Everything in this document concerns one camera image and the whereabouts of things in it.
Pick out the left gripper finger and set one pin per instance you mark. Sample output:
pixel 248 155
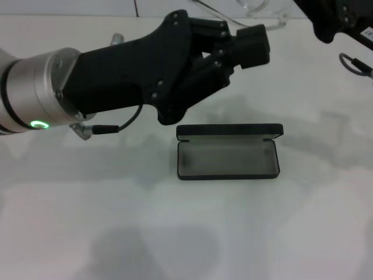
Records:
pixel 250 32
pixel 253 54

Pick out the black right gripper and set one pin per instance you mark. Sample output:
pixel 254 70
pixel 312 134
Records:
pixel 329 17

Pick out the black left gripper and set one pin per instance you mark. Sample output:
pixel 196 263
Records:
pixel 131 73

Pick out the clear frame glasses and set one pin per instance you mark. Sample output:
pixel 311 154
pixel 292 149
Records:
pixel 279 24

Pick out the black glasses case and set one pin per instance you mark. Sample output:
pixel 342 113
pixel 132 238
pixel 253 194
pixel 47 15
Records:
pixel 230 129

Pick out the silver flange connector stub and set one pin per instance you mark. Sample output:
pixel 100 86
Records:
pixel 117 39

